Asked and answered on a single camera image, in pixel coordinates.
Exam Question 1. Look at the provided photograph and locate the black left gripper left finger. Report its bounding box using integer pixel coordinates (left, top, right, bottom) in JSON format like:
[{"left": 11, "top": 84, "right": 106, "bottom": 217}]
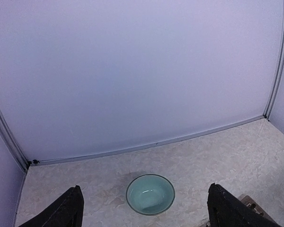
[{"left": 21, "top": 185, "right": 84, "bottom": 227}]

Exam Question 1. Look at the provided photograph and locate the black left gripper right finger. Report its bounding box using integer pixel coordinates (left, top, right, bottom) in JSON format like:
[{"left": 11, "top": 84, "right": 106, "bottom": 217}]
[{"left": 207, "top": 183, "right": 279, "bottom": 227}]

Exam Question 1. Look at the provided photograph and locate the wooden chess board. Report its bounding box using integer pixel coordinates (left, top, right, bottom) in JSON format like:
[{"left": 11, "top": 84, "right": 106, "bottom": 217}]
[{"left": 238, "top": 194, "right": 265, "bottom": 216}]

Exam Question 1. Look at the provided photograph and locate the green glass bowl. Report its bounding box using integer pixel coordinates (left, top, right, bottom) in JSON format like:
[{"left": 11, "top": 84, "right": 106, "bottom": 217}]
[{"left": 125, "top": 174, "right": 176, "bottom": 216}]

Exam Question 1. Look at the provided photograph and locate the back aluminium frame rail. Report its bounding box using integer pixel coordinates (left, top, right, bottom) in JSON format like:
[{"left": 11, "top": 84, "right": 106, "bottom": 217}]
[{"left": 28, "top": 115, "right": 266, "bottom": 167}]

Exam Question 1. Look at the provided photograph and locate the left aluminium frame post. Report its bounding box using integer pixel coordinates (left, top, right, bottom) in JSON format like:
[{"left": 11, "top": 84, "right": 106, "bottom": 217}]
[{"left": 0, "top": 110, "right": 29, "bottom": 173}]

